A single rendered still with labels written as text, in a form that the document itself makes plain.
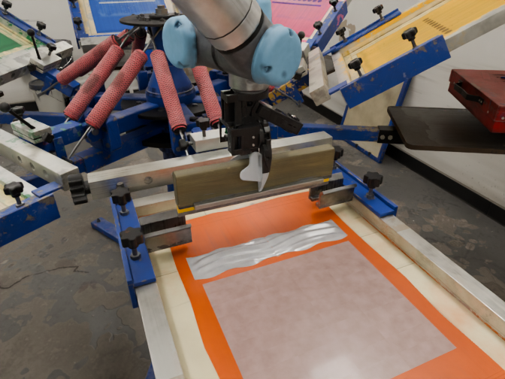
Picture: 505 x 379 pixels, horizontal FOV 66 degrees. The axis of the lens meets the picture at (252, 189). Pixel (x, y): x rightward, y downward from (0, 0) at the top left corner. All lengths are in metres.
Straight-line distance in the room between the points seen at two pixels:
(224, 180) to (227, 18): 0.38
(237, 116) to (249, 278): 0.32
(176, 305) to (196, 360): 0.12
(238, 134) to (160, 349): 0.38
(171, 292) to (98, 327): 1.31
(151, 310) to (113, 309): 1.42
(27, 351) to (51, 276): 0.48
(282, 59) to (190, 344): 0.47
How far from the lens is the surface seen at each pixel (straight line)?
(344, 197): 0.97
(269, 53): 0.50
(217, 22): 0.48
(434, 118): 1.71
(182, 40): 0.60
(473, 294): 0.81
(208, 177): 0.76
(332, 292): 0.77
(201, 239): 0.88
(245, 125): 0.73
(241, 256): 0.82
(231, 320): 0.71
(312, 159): 0.85
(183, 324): 0.72
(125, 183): 1.00
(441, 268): 0.84
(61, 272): 2.42
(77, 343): 2.04
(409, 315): 0.77
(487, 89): 1.60
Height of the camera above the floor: 1.50
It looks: 31 degrees down
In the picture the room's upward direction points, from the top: straight up
